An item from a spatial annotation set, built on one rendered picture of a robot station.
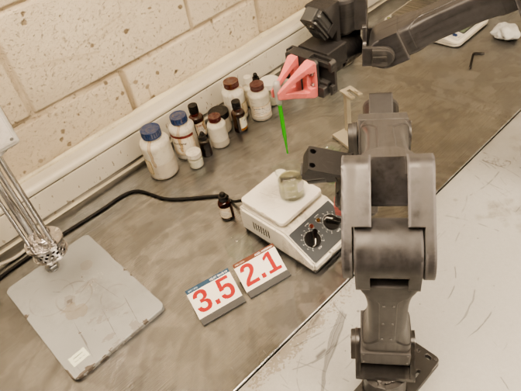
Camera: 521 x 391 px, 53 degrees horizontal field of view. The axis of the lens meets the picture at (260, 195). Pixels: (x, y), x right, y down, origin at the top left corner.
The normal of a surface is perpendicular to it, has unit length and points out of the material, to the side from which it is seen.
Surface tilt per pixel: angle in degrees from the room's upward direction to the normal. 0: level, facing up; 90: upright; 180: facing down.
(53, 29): 90
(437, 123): 0
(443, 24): 87
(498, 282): 0
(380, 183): 66
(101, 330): 0
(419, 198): 40
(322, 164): 30
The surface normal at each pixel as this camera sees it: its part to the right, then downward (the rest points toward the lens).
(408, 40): -0.22, 0.66
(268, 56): 0.69, 0.41
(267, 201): -0.15, -0.72
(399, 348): -0.11, 0.81
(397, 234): -0.18, -0.54
